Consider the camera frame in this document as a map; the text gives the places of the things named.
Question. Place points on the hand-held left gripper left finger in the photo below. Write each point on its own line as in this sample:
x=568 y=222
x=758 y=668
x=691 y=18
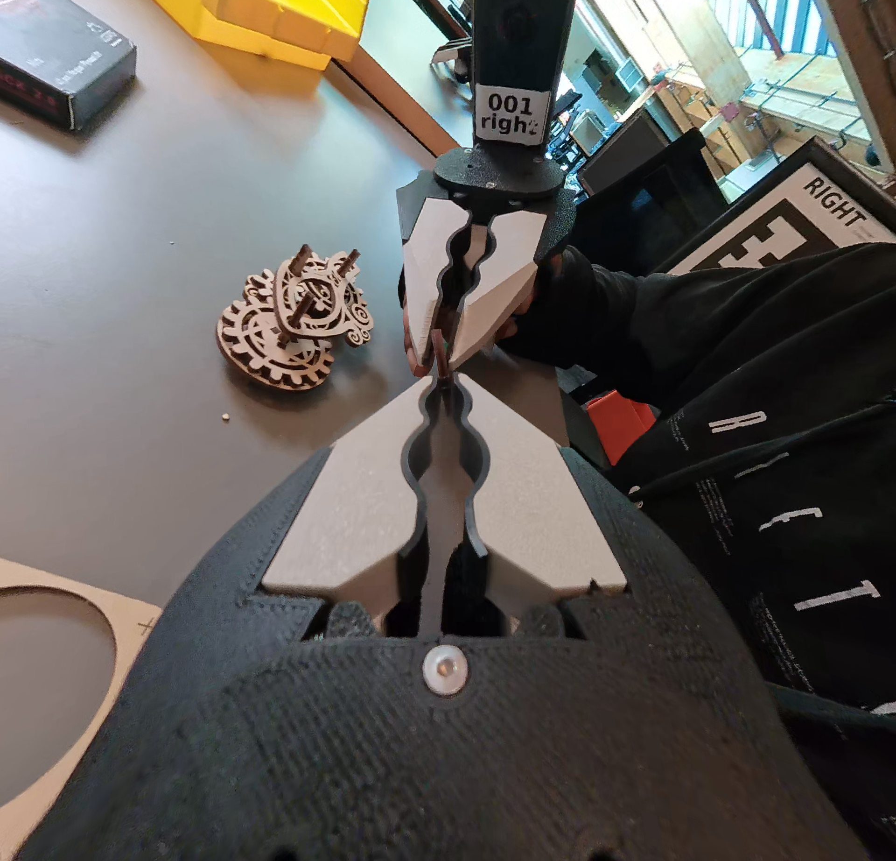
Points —
x=350 y=518

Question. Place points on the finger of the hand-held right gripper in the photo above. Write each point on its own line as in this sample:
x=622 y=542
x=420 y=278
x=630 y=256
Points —
x=423 y=273
x=504 y=280

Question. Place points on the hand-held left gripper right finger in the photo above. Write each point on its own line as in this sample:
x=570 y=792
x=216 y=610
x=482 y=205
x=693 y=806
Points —
x=546 y=518

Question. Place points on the small brown wooden peg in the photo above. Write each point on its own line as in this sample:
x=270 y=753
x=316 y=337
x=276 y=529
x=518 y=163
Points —
x=439 y=357

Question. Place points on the wooden gear assembly with pegs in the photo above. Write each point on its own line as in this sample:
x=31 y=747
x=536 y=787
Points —
x=280 y=357

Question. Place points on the person's right forearm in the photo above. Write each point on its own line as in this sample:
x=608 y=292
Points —
x=665 y=315

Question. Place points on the grey desk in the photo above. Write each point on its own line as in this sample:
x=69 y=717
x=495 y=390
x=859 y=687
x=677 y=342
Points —
x=140 y=244

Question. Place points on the person's right hand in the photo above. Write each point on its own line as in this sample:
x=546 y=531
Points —
x=542 y=280

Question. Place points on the wood-edged table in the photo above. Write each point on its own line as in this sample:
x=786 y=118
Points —
x=406 y=34

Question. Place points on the red orange box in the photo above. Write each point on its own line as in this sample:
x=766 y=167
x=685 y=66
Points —
x=619 y=423

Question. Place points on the black case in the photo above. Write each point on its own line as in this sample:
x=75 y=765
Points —
x=651 y=202

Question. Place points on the black printed hoodie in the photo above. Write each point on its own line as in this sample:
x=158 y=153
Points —
x=770 y=525

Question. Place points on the wooden puzzle sheet with gears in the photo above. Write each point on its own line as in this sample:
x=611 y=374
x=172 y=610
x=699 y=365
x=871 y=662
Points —
x=129 y=616

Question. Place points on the yellow plastic bin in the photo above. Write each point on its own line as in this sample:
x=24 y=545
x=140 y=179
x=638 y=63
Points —
x=280 y=6

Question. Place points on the black and white marker board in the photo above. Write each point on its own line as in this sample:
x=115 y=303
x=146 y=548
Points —
x=805 y=202

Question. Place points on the black puzzle box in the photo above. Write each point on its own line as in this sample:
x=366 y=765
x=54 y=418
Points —
x=56 y=41

